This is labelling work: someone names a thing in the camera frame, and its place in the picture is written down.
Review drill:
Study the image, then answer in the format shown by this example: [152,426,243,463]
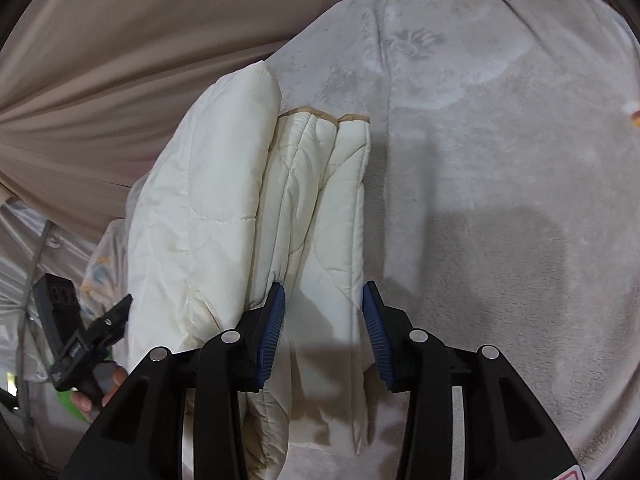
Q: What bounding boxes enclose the person's left hand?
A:
[70,364,130,423]

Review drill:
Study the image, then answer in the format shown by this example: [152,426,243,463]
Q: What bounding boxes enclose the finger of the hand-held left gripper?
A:
[84,293,135,348]

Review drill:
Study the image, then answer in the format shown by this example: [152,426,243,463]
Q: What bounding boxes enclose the beige bed sheet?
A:
[0,0,416,246]

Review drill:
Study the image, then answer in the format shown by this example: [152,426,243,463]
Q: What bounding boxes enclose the grey fleece printed blanket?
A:
[82,0,640,480]

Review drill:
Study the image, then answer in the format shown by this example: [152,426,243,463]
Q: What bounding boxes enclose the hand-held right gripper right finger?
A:
[362,280,587,480]

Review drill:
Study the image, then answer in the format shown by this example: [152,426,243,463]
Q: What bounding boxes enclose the white translucent plastic sheet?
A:
[0,199,101,461]

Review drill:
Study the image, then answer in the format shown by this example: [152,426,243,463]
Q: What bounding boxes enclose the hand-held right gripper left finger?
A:
[59,281,287,480]

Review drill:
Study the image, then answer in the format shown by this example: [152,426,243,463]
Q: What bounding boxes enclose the green plastic object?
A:
[52,387,90,418]

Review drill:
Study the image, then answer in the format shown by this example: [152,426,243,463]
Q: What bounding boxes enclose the cream quilted jacket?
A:
[124,59,373,480]

